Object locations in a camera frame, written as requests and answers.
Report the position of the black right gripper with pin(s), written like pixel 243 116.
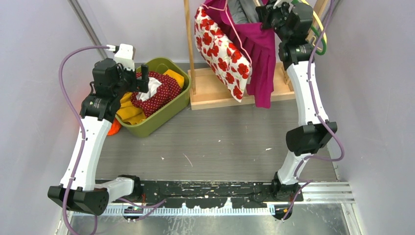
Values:
pixel 265 11

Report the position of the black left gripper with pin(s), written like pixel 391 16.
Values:
pixel 142 83

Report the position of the green plastic hanger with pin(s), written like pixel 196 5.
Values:
pixel 315 35

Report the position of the cream plastic hanger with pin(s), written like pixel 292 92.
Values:
pixel 318 10

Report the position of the dark red polka-dot skirt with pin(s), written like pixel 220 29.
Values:
pixel 163 88

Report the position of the yellow pleated skirt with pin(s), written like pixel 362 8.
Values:
pixel 129 113

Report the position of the magenta dress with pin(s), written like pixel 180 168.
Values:
pixel 262 47

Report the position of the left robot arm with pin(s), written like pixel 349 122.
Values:
pixel 78 191

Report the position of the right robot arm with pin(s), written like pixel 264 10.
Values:
pixel 314 130

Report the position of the green plastic bin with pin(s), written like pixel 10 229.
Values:
pixel 156 120

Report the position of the orange object behind bin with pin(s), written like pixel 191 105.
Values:
pixel 115 128

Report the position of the wooden clothes rack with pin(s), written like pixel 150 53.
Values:
pixel 209 92

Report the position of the white red poppy garment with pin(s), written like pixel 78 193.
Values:
pixel 227 62

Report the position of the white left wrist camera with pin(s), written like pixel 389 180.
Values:
pixel 124 54

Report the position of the pink wire hanger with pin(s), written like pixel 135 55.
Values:
pixel 220 12

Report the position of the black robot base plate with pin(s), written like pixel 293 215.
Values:
pixel 211 194

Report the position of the aluminium rail frame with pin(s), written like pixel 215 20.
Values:
pixel 317 193

